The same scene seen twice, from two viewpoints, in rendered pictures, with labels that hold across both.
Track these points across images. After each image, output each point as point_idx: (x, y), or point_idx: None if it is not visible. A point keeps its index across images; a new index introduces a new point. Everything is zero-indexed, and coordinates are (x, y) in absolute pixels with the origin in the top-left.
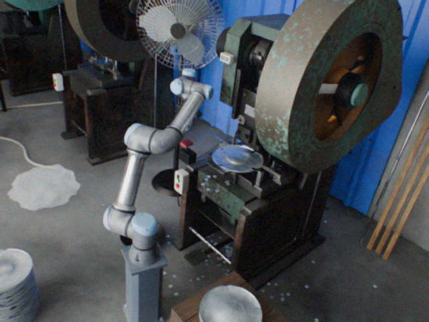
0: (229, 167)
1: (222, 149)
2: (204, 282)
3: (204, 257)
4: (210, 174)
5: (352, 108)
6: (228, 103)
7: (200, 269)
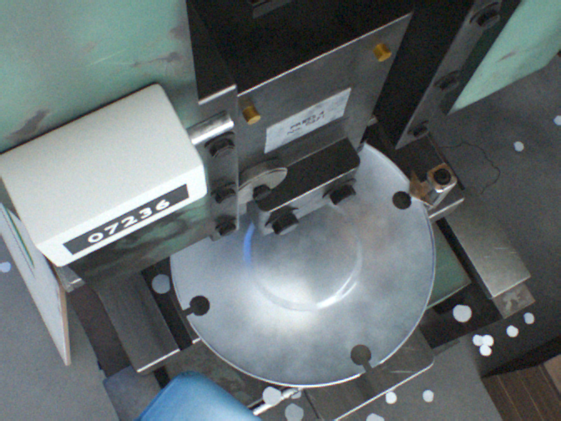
0: (386, 317)
1: (213, 306)
2: (365, 418)
3: (351, 417)
4: (250, 383)
5: None
6: (185, 244)
7: (310, 417)
